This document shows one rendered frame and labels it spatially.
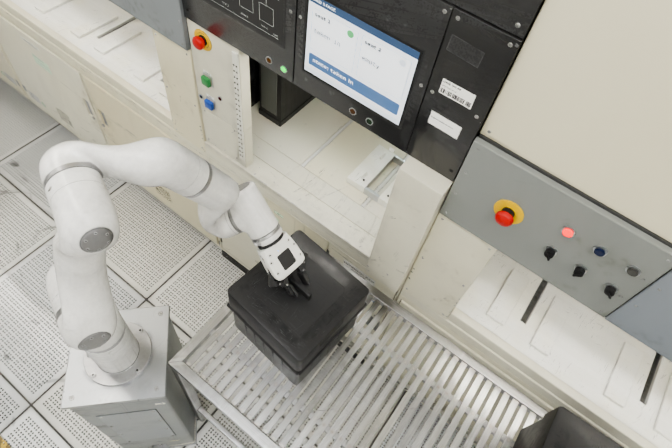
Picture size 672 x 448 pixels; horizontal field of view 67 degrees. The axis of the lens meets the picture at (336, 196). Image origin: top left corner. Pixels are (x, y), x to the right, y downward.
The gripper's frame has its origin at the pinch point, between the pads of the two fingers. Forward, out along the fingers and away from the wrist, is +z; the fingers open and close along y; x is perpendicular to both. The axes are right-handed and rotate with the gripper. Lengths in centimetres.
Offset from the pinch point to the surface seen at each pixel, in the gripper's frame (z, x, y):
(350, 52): -49, -29, 27
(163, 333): 1.4, 37.8, -30.3
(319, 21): -58, -25, 27
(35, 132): -70, 217, 0
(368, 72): -44, -31, 28
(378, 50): -48, -37, 28
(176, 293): 25, 122, -6
